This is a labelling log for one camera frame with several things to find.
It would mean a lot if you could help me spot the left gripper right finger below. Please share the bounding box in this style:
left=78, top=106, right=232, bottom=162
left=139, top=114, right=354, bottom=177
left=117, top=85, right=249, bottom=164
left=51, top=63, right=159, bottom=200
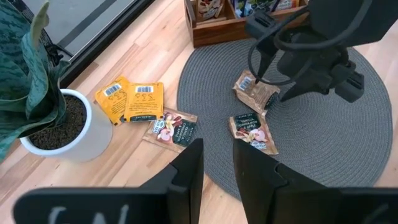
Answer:
left=233, top=138, right=341, bottom=224

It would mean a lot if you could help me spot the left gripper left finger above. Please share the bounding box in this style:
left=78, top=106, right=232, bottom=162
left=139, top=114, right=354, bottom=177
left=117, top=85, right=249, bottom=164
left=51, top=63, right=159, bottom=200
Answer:
left=139, top=138, right=205, bottom=224

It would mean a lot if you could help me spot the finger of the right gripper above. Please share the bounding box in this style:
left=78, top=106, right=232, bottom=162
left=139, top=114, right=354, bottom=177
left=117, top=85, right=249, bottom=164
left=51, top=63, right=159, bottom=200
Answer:
left=256, top=46, right=276, bottom=84
left=280, top=72, right=332, bottom=101

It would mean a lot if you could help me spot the tan tea packet with barcode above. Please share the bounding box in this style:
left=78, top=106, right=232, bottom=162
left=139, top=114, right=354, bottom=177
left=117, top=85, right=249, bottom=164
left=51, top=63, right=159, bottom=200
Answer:
left=232, top=69, right=281, bottom=116

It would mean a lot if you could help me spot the dark blue tea packet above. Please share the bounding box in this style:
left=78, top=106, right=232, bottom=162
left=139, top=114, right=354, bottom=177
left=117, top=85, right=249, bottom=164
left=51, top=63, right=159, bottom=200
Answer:
left=233, top=0, right=271, bottom=18

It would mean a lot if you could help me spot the brown vanilla apple tea packet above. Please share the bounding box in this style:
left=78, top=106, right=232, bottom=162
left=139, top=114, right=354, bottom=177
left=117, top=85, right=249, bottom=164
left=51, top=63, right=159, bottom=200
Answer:
left=228, top=112, right=280, bottom=156
left=142, top=107, right=198, bottom=154

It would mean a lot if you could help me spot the wooden tea organizer box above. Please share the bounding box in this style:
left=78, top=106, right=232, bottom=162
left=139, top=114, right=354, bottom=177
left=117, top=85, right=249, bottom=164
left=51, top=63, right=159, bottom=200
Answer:
left=183, top=0, right=309, bottom=49

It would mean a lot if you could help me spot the round grey woven mat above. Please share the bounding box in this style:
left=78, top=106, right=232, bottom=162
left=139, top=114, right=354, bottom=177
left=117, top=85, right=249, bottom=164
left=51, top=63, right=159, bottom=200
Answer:
left=176, top=37, right=394, bottom=200

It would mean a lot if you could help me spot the white plant pot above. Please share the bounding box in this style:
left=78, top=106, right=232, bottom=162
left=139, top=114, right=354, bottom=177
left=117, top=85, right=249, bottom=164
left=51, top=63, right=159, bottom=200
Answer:
left=19, top=88, right=114, bottom=163

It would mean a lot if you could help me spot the green snake plant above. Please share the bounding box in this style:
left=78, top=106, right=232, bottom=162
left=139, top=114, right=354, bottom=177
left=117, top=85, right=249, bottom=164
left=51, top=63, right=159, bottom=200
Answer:
left=0, top=0, right=72, bottom=163

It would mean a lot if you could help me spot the black aluminium table frame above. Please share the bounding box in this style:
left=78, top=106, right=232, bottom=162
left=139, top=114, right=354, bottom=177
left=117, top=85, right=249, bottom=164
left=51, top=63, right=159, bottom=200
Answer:
left=58, top=0, right=156, bottom=89

